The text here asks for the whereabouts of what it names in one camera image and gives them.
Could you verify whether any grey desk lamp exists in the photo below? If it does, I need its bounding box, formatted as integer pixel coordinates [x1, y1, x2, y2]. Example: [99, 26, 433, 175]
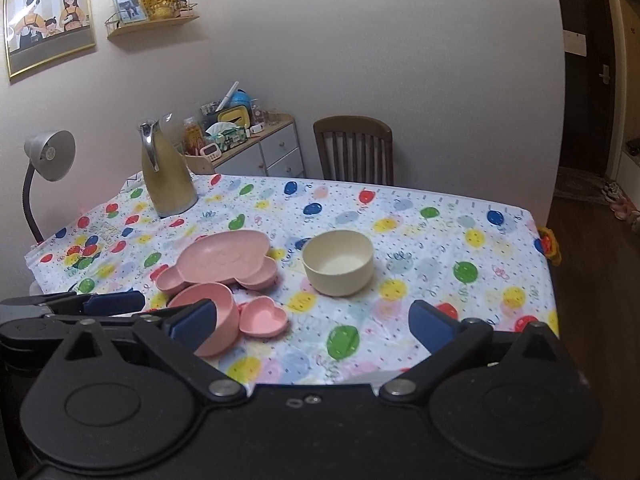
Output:
[22, 130, 76, 244]

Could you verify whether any gold thermos jug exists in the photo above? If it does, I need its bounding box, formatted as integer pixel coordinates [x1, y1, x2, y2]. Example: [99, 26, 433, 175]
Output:
[139, 113, 198, 218]

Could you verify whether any small photo frame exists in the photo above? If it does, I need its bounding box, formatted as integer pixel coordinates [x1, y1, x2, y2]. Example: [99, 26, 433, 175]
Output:
[113, 0, 148, 25]

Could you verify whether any yellow tissue box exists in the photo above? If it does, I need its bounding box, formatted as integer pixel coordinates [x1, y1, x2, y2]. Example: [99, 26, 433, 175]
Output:
[217, 105, 252, 128]

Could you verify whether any balloon birthday tablecloth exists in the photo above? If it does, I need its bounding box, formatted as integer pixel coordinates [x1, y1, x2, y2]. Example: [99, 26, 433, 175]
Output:
[26, 174, 558, 386]

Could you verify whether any dark wooden chair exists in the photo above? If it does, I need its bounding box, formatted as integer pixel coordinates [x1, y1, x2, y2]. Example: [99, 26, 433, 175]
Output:
[314, 115, 394, 186]

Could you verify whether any pink heart-shaped dish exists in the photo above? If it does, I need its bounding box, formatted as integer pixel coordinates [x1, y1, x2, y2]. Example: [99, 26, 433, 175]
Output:
[239, 296, 288, 338]

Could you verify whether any pink bowl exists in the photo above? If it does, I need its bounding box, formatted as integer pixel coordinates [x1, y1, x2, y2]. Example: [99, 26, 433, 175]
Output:
[167, 283, 240, 358]

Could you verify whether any white drawer cabinet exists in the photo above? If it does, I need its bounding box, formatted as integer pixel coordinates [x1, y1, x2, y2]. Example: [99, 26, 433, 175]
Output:
[184, 114, 306, 178]

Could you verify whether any dark entrance door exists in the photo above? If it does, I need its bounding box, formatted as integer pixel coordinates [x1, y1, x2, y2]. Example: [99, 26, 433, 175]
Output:
[559, 0, 616, 174]

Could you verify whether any pink bear-shaped divided plate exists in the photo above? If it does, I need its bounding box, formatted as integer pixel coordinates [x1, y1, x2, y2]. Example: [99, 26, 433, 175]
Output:
[155, 230, 278, 296]

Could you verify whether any framed family poster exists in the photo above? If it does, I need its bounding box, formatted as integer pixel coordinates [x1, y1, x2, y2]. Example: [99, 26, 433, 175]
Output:
[1, 0, 96, 79]

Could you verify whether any wooden wall shelf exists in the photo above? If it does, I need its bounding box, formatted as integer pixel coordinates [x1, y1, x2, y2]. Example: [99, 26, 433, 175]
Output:
[104, 11, 200, 40]

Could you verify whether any cream bowl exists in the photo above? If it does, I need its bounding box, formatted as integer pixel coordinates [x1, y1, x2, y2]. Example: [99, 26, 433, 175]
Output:
[302, 230, 375, 297]

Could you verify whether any small pink alarm clock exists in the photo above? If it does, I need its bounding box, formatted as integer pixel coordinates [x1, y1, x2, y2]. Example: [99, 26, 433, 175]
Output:
[200, 142, 222, 162]

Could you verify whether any orange jar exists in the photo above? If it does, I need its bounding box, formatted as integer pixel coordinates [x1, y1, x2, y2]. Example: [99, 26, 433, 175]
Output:
[182, 117, 205, 156]

